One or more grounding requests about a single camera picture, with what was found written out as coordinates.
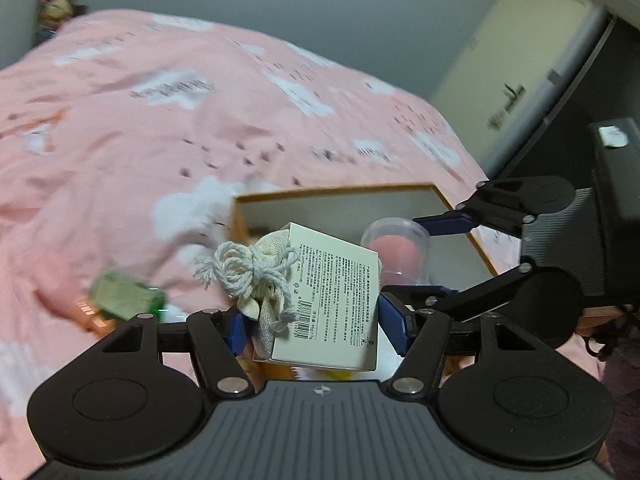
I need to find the orange cardboard box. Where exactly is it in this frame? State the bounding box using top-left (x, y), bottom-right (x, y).
top-left (231, 183), bottom-right (501, 386)

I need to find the black door handle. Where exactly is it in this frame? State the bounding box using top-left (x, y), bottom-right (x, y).
top-left (500, 82), bottom-right (526, 111)

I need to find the pink pump bottle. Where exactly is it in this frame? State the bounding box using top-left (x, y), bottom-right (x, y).
top-left (35, 255), bottom-right (116, 333)

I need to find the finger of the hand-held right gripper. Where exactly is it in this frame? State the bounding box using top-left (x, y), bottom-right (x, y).
top-left (382, 260), bottom-right (585, 350)
top-left (412, 175), bottom-right (576, 241)

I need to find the dark wardrobe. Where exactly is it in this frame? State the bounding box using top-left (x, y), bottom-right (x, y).
top-left (492, 10), bottom-right (640, 186)

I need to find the clear case with pink sponge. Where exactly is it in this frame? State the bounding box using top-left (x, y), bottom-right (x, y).
top-left (361, 217), bottom-right (433, 288)

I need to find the clear tube of plush toys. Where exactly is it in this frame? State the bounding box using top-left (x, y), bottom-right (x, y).
top-left (35, 0), bottom-right (86, 43)

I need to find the green spray bottle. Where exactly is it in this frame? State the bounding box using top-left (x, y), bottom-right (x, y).
top-left (90, 269), bottom-right (168, 323)

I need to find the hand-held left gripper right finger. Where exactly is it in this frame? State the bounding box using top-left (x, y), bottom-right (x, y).
top-left (378, 292), bottom-right (543, 397)

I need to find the white printed carton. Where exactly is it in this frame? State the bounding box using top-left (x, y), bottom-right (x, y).
top-left (252, 222), bottom-right (383, 372)

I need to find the pink printed blanket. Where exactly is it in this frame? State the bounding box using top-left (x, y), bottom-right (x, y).
top-left (0, 8), bottom-right (640, 411)

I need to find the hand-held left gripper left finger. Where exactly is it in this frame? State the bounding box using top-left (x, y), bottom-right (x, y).
top-left (102, 307), bottom-right (255, 397)

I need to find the cream door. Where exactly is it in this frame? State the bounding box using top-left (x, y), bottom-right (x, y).
top-left (430, 0), bottom-right (608, 171)

